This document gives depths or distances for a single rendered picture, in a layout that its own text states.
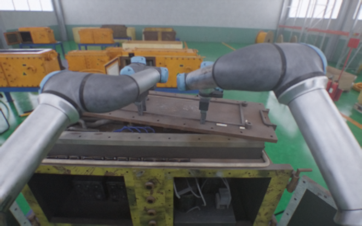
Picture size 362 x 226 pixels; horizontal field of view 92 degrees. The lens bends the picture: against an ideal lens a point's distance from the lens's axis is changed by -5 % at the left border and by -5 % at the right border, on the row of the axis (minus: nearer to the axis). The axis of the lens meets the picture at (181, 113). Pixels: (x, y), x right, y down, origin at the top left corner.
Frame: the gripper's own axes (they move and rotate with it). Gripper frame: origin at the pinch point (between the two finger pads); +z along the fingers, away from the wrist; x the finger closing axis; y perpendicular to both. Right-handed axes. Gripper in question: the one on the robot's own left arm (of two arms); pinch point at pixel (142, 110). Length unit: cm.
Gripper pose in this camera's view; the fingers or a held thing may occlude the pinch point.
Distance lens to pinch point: 113.5
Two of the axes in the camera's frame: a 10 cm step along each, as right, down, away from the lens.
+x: -2.2, 4.5, -8.6
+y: -9.8, -1.3, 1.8
